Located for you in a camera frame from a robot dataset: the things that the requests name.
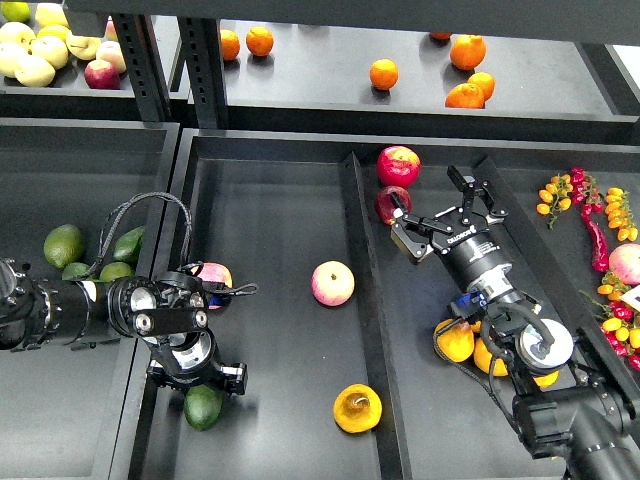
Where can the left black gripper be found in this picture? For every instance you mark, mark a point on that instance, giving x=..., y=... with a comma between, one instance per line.
x=184, y=361

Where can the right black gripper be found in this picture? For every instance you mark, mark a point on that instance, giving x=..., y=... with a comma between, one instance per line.
x=471, y=255

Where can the dark green avocado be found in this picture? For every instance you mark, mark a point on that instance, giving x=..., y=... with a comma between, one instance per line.
x=202, y=407

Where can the yellow pear with stem up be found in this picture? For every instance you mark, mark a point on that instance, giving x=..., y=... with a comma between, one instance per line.
x=357, y=409

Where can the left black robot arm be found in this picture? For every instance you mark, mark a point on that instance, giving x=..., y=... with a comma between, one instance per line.
x=168, y=313

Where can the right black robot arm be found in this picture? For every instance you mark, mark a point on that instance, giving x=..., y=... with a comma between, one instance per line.
x=569, y=400

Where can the yellow pear left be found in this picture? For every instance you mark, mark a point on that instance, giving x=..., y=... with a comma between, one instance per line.
x=454, y=340

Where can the yellow pear upper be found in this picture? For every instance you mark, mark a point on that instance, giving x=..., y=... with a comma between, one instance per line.
x=482, y=359

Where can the green avocado right of pile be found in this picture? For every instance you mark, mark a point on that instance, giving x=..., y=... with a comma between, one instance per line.
x=116, y=270

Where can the yellow pear lower right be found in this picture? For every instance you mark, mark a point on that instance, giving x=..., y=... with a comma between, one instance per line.
x=547, y=380

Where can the green avocado middle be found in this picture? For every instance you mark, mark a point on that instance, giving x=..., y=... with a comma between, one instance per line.
x=75, y=271

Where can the dark red apple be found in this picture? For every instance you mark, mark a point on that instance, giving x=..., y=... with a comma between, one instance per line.
x=384, y=205

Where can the bright red apple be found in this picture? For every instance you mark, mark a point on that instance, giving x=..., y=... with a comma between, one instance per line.
x=398, y=166

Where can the black centre tray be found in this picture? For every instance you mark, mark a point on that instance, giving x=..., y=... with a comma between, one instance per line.
x=270, y=208

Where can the black tray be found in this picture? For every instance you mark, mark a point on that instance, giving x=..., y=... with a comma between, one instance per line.
x=270, y=208
x=73, y=414

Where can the pink apple left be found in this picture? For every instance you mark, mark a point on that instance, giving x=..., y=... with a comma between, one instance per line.
x=216, y=272

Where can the orange cherry tomato vine left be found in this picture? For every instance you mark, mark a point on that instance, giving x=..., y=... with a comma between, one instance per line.
x=555, y=198

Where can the orange cherry tomato vine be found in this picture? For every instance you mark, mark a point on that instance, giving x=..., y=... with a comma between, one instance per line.
x=619, y=214
x=555, y=198

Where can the orange on shelf front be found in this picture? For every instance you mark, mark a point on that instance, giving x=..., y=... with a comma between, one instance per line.
x=465, y=95

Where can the pink apple centre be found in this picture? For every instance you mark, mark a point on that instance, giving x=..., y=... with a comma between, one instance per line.
x=332, y=283

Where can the orange on shelf right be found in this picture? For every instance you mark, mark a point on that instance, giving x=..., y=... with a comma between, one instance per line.
x=485, y=81

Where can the red cherry tomato vine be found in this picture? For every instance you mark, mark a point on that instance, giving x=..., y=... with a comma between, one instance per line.
x=586, y=192

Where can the orange on shelf centre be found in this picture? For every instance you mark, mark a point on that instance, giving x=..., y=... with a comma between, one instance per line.
x=383, y=74

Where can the red chili pepper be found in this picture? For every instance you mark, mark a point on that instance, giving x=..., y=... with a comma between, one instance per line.
x=599, y=245

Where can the black left tray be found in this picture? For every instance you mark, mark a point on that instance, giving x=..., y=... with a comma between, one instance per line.
x=73, y=414

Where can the large orange on shelf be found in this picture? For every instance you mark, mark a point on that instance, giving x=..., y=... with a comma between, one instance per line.
x=468, y=51

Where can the black tray divider left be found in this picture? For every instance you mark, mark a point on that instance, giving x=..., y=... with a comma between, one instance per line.
x=393, y=456

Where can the black tray divider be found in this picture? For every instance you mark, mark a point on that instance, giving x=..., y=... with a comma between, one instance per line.
x=393, y=456
x=559, y=257

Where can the orange cherry tomato vine right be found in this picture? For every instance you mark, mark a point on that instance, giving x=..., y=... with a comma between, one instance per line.
x=619, y=214

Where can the black upper shelf right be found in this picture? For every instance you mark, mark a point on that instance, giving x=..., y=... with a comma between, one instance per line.
x=317, y=80

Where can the black shelf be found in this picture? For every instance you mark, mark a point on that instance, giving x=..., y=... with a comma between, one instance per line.
x=317, y=80
x=70, y=97

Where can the orange partly hidden top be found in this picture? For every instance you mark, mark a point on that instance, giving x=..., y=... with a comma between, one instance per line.
x=440, y=36

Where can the pink apple right edge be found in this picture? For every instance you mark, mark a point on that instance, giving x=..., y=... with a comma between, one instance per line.
x=624, y=263

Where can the black tray divider right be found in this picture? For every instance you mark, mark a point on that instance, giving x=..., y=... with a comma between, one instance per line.
x=559, y=257

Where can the white label card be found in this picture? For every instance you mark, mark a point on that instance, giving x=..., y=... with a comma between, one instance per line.
x=632, y=298

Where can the mixed cherry tomato bunch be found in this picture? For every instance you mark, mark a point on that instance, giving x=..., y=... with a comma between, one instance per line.
x=618, y=321

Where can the orange on shelf left edge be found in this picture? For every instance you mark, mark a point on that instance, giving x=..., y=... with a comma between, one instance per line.
x=230, y=44

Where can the black upper shelf left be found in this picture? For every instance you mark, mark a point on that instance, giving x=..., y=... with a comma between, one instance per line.
x=70, y=97

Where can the green avocado by tray wall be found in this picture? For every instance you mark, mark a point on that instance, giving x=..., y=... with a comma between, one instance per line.
x=128, y=247

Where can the black shelf post right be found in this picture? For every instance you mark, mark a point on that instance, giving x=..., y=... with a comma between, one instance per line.
x=201, y=47

